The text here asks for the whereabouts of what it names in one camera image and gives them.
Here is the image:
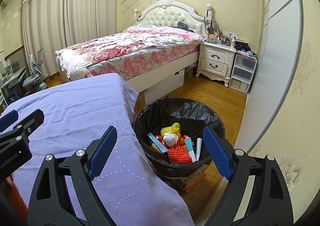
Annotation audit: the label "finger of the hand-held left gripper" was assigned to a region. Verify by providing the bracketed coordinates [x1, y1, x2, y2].
[12, 109, 45, 139]
[0, 110, 19, 133]

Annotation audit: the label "purple dotted bedspread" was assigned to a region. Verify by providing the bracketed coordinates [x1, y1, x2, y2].
[0, 73, 195, 226]

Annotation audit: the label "black trash bag bin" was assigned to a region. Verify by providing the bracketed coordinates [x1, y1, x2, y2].
[132, 96, 225, 179]

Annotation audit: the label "beige curtain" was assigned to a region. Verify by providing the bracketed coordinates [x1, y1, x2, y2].
[22, 0, 118, 76]

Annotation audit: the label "grey study desk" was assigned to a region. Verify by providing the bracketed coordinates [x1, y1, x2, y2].
[0, 59, 27, 106]

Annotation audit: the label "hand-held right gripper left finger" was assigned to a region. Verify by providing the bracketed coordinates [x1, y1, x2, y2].
[27, 126, 118, 226]

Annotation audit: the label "yellow foam fruit net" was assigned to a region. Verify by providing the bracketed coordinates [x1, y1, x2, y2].
[161, 122, 181, 136]

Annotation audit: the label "teal and white tube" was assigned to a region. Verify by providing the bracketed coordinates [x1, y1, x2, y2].
[184, 138, 197, 162]

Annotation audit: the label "white nightstand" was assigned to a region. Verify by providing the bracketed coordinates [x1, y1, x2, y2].
[196, 41, 237, 88]

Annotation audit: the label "clear plastic drawer unit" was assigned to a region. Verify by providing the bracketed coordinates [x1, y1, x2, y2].
[229, 52, 258, 94]

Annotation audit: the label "bottles on nightstand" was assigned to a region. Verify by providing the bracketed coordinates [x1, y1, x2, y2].
[207, 29, 238, 46]

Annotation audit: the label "large orange-red foam fruit net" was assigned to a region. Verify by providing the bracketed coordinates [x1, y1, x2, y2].
[167, 147, 192, 164]

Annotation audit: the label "white tufted bed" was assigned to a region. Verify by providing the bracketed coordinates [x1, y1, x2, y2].
[55, 0, 205, 94]

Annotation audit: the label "white ball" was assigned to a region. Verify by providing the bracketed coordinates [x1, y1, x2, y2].
[70, 67, 87, 81]

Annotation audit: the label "cardboard box with orange print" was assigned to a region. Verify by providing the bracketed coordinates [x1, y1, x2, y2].
[171, 164, 208, 193]

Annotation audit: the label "white tissue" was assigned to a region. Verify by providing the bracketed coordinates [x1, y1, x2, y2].
[162, 133, 178, 146]

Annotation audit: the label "pink floral quilt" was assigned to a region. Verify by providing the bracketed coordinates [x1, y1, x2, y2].
[56, 26, 204, 76]

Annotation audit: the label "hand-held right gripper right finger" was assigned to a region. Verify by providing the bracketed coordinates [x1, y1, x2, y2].
[202, 126, 293, 226]

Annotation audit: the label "white wardrobe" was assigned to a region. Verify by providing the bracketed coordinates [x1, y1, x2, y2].
[246, 0, 308, 151]

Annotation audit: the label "grey desk chair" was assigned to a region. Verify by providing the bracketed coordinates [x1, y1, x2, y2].
[21, 49, 48, 91]

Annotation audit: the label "light blue packet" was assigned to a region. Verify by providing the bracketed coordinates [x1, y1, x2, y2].
[147, 133, 168, 153]

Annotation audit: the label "white storage box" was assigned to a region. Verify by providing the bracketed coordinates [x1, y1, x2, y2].
[145, 69, 185, 102]

